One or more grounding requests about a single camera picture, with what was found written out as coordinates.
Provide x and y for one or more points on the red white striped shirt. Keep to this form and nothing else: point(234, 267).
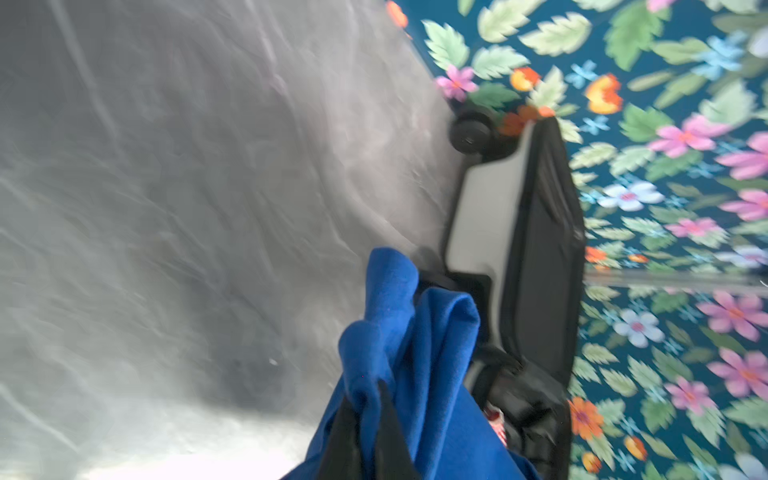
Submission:
point(496, 420)

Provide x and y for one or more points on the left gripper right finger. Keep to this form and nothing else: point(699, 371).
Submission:
point(392, 459)

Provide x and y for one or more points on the black suitcase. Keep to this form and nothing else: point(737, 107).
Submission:
point(517, 243)

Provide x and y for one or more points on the blue cloth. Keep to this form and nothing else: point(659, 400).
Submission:
point(420, 343)

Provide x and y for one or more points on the aluminium frame rail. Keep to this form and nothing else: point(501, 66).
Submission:
point(732, 283)

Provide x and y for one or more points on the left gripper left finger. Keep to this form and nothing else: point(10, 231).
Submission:
point(342, 458)

